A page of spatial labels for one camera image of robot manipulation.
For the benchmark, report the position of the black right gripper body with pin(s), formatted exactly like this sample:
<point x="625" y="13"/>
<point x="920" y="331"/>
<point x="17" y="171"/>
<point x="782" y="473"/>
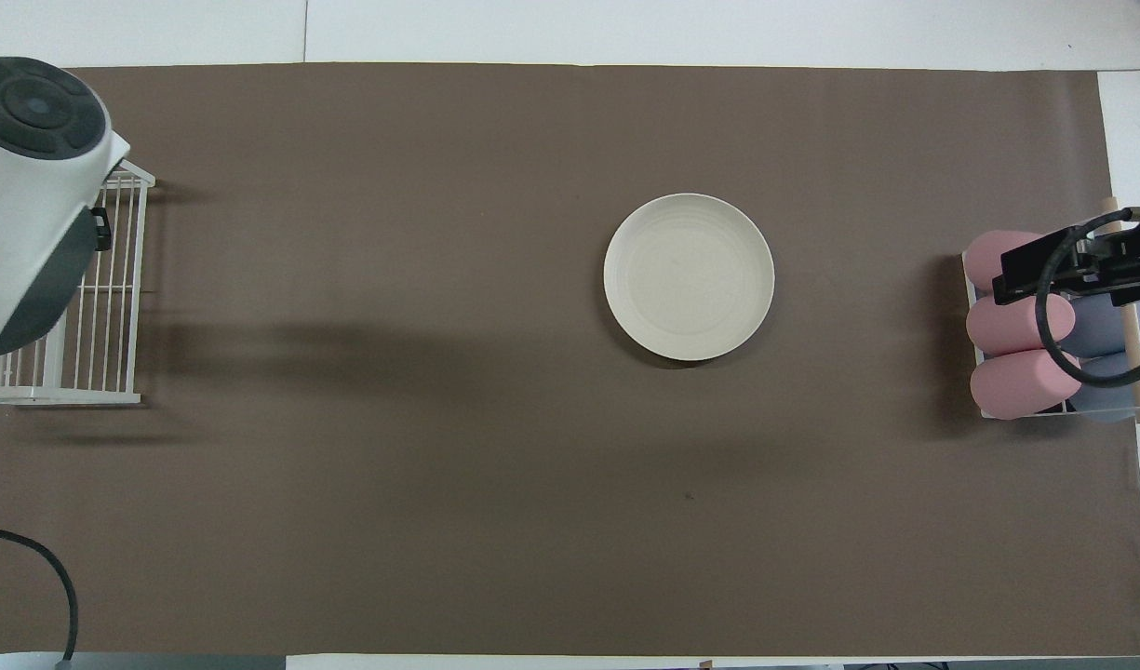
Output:
<point x="1114" y="261"/>

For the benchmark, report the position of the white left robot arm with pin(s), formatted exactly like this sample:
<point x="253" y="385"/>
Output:
<point x="25" y="205"/>

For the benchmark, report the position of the cream round plate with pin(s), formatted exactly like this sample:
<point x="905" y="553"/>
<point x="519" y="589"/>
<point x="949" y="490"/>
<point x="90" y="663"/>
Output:
<point x="689" y="277"/>

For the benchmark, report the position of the blue plastic cup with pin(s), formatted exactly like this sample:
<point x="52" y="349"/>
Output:
<point x="1100" y="326"/>
<point x="1105" y="400"/>

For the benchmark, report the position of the white cup holder rack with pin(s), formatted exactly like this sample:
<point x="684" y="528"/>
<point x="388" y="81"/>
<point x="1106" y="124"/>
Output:
<point x="1133" y="344"/>

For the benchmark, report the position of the pink plastic cup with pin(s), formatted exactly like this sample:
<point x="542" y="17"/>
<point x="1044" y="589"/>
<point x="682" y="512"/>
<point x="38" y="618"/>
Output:
<point x="1021" y="386"/>
<point x="1007" y="326"/>
<point x="988" y="256"/>

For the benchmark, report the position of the brown table mat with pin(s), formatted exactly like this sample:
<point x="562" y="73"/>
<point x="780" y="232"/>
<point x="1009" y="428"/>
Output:
<point x="393" y="465"/>

